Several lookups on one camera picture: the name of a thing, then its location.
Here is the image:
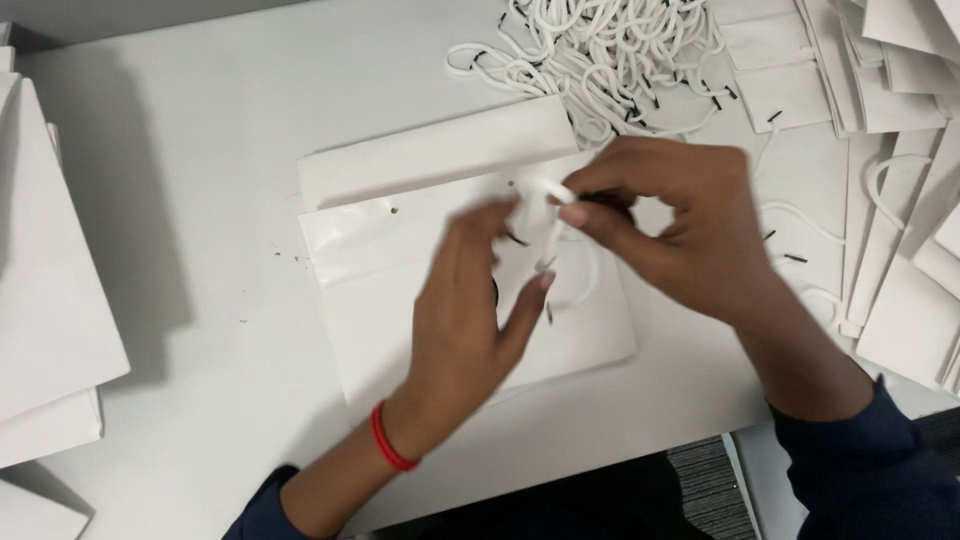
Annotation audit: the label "stack of plain white bags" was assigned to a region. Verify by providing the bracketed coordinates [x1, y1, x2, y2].
[0, 21, 132, 540]

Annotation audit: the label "red thread bracelet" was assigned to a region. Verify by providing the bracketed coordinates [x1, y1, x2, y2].
[369, 400, 421, 474]

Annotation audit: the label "person's right hand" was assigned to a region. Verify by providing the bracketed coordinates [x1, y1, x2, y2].
[558, 136, 785, 330]

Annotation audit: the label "white cord handle black tips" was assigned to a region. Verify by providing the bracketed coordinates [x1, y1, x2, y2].
[508, 174, 603, 327]

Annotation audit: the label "person's left hand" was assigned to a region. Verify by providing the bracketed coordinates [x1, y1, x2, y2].
[401, 198, 558, 453]

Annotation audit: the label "pile of white cord handles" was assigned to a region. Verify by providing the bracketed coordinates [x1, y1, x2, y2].
[445, 0, 740, 149]

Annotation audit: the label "heap of corded white bags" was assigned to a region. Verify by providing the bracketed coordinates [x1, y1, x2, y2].
[712, 0, 960, 400]

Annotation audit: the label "flat white paper bag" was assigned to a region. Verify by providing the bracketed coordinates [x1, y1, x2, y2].
[294, 95, 639, 412]

